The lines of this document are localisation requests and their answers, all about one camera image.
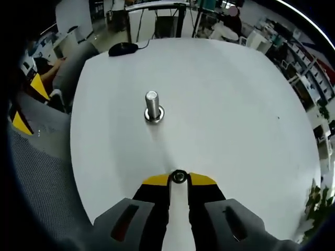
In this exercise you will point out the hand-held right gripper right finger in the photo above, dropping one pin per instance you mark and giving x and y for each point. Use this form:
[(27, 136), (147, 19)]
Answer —
[(209, 209)]

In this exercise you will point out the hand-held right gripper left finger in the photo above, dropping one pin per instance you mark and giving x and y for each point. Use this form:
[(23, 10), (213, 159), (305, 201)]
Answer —
[(146, 209)]

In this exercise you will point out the silver metal washer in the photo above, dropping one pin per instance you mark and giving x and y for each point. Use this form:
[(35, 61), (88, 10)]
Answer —
[(176, 177)]

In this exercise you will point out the thin metal threaded stud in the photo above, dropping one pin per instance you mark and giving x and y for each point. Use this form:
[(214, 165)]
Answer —
[(179, 177)]

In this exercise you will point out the thick metal threaded stud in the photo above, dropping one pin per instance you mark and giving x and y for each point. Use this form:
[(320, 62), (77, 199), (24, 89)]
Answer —
[(152, 103)]

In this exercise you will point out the grey padded chair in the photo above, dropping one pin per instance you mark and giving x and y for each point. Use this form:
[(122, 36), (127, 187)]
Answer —
[(76, 65)]

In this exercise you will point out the grey mesh office chair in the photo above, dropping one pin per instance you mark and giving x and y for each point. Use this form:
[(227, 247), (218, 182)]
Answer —
[(44, 170)]

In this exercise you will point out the black computer mouse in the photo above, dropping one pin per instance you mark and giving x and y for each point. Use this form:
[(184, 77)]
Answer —
[(123, 49)]

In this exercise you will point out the potted green plant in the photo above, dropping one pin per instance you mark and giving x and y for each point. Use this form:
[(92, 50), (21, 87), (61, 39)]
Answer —
[(318, 206)]

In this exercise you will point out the white standing desk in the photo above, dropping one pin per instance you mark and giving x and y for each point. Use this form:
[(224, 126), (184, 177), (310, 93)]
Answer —
[(151, 5)]

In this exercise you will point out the shelf with white bins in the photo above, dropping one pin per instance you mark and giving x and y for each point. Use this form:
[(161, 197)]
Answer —
[(308, 68)]

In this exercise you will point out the green partition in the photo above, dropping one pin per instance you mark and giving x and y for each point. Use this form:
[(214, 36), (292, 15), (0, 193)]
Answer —
[(209, 4)]

